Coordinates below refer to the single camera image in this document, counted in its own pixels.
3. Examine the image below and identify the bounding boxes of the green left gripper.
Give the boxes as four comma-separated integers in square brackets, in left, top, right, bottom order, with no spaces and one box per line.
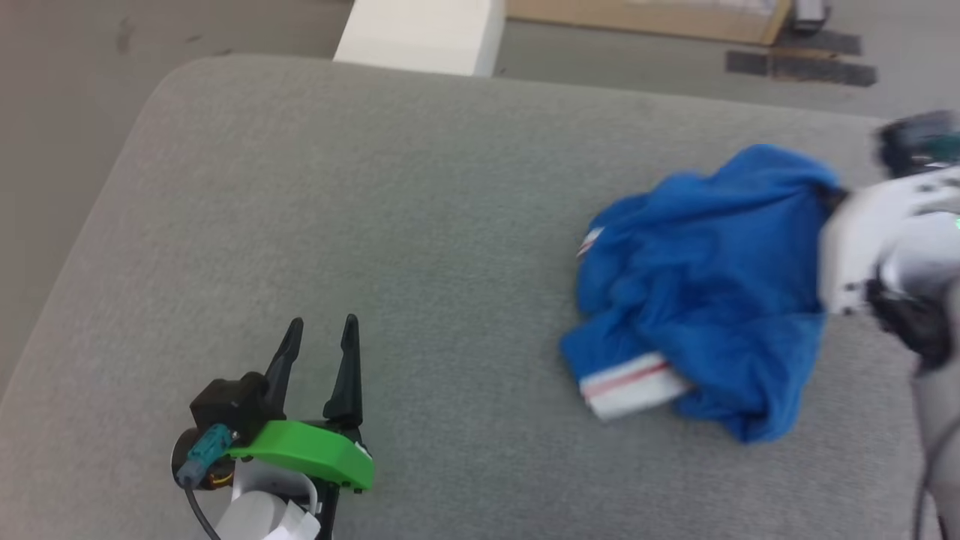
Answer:
[227,313,376,540]

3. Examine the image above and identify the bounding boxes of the white rectangular block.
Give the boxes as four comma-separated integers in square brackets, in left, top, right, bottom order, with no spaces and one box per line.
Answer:
[334,0,507,77]

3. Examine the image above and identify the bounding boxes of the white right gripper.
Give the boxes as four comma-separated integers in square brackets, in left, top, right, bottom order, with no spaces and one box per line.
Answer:
[819,166,960,316]

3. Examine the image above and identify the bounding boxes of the short dark tape patch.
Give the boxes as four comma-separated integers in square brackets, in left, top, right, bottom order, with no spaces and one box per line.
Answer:
[775,28,863,56]

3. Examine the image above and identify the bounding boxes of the blue garment white red stripes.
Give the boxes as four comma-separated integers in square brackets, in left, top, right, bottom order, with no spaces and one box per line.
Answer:
[561,144,848,445]

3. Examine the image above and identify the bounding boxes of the long dark tape patch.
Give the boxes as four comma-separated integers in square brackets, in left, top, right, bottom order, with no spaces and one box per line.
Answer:
[726,50,878,88]

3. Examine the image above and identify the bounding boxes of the black cable with teal plug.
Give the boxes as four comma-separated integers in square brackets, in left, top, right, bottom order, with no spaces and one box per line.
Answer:
[176,424,233,540]

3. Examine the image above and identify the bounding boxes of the small grey device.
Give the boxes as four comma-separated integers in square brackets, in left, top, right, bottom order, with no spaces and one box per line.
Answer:
[791,0,832,32]

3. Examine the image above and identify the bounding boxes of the grey fabric sofa cushion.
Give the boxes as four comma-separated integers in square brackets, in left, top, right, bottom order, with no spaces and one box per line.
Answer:
[0,54,960,540]

